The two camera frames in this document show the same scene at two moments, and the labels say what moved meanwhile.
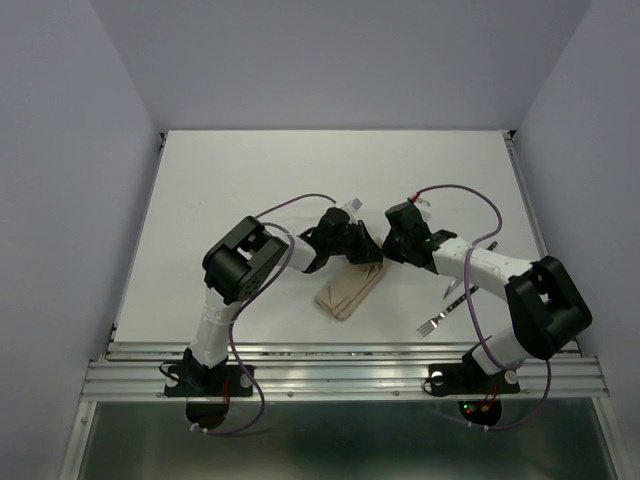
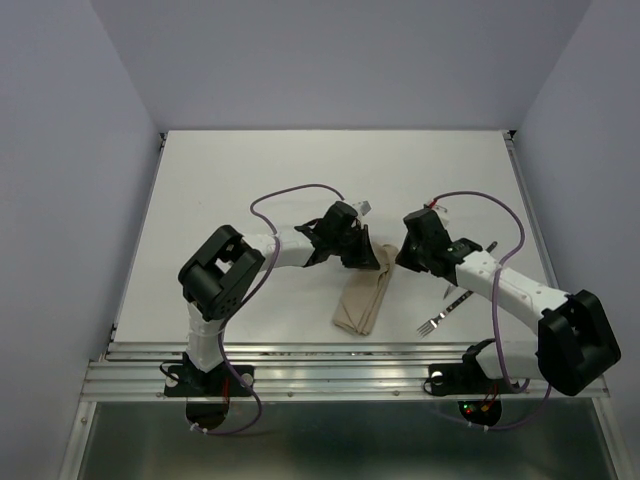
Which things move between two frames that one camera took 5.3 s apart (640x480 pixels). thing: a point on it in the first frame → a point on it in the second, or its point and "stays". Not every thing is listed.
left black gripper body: [352, 244] stays
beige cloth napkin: [346, 284] → [364, 293]
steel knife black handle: [454, 282] stays
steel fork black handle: [431, 324] stays
